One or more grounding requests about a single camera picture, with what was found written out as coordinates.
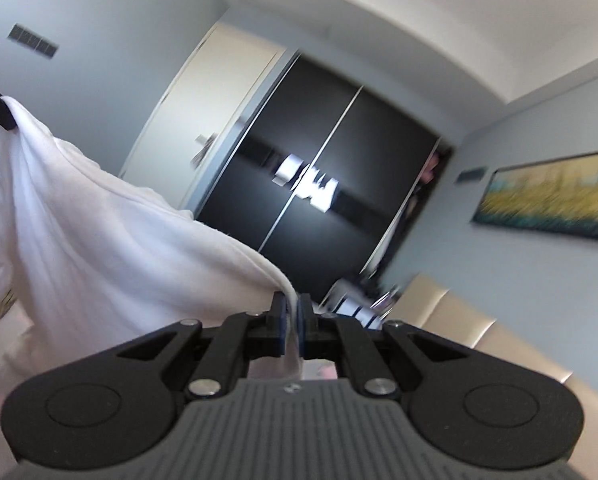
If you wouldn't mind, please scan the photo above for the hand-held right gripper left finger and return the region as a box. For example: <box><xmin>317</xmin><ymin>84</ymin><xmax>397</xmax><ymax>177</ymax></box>
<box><xmin>116</xmin><ymin>291</ymin><xmax>288</xmax><ymax>401</ymax></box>

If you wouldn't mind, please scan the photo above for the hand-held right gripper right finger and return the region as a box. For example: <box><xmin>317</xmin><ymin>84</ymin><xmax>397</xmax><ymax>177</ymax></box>
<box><xmin>297</xmin><ymin>292</ymin><xmax>472</xmax><ymax>401</ymax></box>

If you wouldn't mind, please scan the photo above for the white fleece garment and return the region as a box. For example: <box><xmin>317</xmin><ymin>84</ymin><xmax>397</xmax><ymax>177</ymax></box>
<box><xmin>0</xmin><ymin>95</ymin><xmax>302</xmax><ymax>466</ymax></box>

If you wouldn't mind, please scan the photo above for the white drawer nightstand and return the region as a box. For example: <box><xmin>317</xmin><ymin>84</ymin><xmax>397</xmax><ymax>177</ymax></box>
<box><xmin>319</xmin><ymin>280</ymin><xmax>400</xmax><ymax>331</ymax></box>

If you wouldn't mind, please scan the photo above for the beige padded headboard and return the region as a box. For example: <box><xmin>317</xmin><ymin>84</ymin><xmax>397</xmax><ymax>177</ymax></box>
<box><xmin>386</xmin><ymin>272</ymin><xmax>598</xmax><ymax>480</ymax></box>

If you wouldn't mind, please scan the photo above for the cream white door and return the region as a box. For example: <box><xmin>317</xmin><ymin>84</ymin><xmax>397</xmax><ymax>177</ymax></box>
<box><xmin>119</xmin><ymin>22</ymin><xmax>290</xmax><ymax>211</ymax></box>

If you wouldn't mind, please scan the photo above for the black wardrobe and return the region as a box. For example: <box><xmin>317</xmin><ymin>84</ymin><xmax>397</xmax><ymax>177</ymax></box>
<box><xmin>196</xmin><ymin>52</ymin><xmax>454</xmax><ymax>306</ymax></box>

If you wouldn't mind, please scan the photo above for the framed landscape painting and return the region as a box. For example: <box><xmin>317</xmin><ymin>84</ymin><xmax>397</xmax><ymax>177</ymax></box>
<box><xmin>471</xmin><ymin>149</ymin><xmax>598</xmax><ymax>245</ymax></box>

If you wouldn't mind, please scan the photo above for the wall air vent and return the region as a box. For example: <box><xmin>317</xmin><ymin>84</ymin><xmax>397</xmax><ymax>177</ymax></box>
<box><xmin>6</xmin><ymin>23</ymin><xmax>60</xmax><ymax>58</ymax></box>

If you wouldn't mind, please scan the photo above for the metal door handle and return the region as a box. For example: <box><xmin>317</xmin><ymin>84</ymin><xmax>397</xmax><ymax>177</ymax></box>
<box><xmin>191</xmin><ymin>132</ymin><xmax>218</xmax><ymax>166</ymax></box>

